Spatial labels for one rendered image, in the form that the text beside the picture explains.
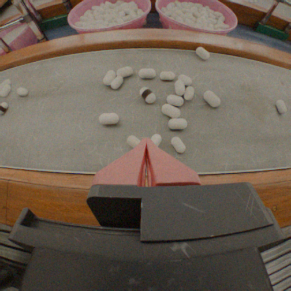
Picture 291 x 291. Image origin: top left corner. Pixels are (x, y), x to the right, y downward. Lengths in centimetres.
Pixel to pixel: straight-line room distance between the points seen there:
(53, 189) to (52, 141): 10
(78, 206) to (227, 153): 28
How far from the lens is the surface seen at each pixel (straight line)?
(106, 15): 56
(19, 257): 53
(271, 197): 32
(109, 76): 30
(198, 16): 58
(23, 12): 49
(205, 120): 29
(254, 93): 40
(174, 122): 24
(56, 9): 77
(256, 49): 49
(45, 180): 29
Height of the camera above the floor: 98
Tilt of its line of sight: 76 degrees down
